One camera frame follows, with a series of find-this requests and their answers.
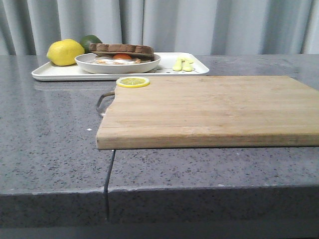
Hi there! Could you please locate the yellow plastic knife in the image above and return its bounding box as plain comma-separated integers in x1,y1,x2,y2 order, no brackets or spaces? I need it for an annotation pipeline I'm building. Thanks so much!
182,58,193,72

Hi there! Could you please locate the green lime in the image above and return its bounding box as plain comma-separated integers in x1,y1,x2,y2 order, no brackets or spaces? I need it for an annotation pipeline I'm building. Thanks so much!
80,34,102,53

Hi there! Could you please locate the fried egg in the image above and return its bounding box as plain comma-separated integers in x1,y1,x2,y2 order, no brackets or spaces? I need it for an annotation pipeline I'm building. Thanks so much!
92,53,141,65

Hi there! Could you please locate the wooden cutting board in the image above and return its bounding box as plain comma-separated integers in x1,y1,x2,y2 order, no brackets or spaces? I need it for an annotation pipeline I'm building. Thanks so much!
96,76,319,149

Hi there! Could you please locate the white bread slice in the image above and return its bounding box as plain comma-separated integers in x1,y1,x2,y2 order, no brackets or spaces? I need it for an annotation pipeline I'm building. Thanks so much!
89,43,154,58

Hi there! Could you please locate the yellow lemon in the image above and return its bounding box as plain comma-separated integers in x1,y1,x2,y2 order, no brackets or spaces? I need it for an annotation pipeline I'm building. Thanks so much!
47,39,85,66

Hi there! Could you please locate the white bear tray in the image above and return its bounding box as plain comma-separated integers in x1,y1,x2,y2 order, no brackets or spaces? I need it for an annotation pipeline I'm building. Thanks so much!
31,52,210,82

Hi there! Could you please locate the yellow plastic fork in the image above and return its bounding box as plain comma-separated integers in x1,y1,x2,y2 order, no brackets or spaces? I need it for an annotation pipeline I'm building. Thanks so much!
172,56,184,71

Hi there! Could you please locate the bottom bread slice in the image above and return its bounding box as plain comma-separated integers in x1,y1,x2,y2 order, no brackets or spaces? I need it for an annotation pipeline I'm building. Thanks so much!
135,57,154,64

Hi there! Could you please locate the lemon slice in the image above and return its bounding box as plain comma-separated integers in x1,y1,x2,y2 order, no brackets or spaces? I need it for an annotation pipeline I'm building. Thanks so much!
116,77,150,88

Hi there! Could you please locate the grey curtain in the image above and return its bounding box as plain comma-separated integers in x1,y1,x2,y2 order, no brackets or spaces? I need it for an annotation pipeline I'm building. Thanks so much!
0,0,319,55

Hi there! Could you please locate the metal board handle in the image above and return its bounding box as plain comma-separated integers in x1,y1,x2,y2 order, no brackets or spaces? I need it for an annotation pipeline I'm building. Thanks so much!
95,91,115,118

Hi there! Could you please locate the white round plate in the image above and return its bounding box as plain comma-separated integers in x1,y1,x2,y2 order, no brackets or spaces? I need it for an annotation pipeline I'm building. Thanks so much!
75,53,161,74

